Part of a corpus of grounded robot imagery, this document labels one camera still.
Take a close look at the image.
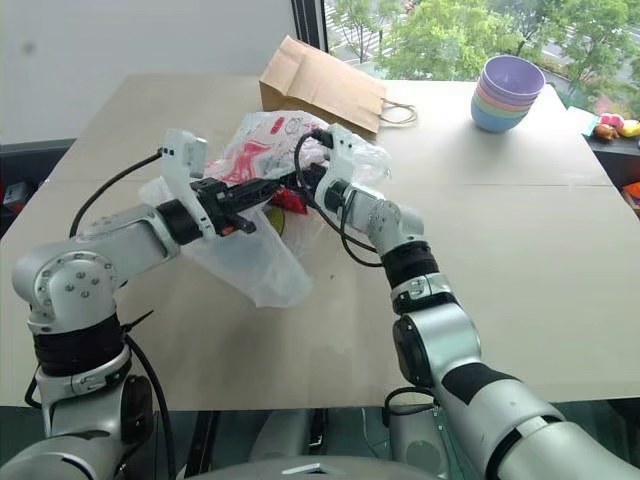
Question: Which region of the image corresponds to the green bowl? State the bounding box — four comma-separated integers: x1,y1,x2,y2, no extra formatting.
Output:
471,94,535,123

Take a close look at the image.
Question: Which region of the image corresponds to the purple bowl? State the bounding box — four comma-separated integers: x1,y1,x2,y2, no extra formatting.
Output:
477,54,547,107

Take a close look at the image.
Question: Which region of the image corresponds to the grey rounded robot body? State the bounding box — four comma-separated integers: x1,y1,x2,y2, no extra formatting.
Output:
182,407,452,480

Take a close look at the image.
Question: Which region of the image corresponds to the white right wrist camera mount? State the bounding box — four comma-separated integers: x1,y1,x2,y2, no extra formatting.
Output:
318,124,360,202

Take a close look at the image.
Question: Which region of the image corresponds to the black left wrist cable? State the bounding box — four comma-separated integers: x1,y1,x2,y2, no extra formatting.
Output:
68,151,167,237

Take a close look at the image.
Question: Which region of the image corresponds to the black shoulder cable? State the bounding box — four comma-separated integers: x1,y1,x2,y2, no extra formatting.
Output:
123,333,177,480
382,386,443,417

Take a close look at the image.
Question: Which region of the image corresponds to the pink bowl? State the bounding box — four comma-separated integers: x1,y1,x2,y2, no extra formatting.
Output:
473,85,542,115

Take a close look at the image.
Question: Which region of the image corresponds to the dark window frame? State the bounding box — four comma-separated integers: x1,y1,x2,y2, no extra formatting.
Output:
290,0,330,54

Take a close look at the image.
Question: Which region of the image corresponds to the black right shoulder cable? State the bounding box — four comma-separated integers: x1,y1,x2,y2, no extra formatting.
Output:
382,386,443,417

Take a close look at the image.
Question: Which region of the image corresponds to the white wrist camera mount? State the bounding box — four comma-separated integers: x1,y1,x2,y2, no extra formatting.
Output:
157,128,222,244
318,124,360,202

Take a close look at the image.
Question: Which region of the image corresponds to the blue bowl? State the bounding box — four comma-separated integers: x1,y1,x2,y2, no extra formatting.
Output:
470,101,529,135

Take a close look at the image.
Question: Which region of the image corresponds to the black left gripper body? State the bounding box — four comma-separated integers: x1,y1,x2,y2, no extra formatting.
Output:
189,177,237,237

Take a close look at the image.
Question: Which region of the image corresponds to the yellow round item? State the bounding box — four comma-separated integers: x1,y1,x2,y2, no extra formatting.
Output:
268,206,291,237

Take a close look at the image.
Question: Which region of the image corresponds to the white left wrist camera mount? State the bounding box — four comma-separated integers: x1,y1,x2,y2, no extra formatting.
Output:
157,128,222,244

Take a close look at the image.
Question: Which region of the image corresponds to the black side table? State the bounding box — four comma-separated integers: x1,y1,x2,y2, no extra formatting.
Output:
583,130,640,217

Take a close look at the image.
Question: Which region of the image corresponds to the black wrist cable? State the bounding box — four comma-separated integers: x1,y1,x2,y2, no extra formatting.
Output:
68,151,167,237
293,128,387,268

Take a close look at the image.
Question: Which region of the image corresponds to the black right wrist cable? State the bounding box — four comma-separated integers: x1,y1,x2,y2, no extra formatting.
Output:
293,128,387,268

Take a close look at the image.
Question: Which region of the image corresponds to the white plastic bag red print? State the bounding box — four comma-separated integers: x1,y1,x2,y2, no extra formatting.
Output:
221,110,394,202

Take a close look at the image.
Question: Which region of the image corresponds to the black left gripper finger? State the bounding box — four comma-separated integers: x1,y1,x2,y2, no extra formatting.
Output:
219,211,259,237
227,178,282,207

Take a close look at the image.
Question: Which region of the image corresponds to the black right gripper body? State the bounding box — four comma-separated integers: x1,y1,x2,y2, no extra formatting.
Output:
304,163,333,194

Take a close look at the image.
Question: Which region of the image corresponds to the black left shoulder cable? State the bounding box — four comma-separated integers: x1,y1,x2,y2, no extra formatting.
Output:
123,333,177,480

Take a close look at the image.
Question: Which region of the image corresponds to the red packet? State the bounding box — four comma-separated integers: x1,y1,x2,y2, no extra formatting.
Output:
271,187,308,217

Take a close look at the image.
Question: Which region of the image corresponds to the clear plastic bag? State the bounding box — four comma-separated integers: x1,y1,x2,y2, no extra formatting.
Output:
138,175,315,309

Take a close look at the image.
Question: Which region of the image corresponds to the brown paper bag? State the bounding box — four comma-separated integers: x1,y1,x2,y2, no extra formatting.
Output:
258,34,419,135

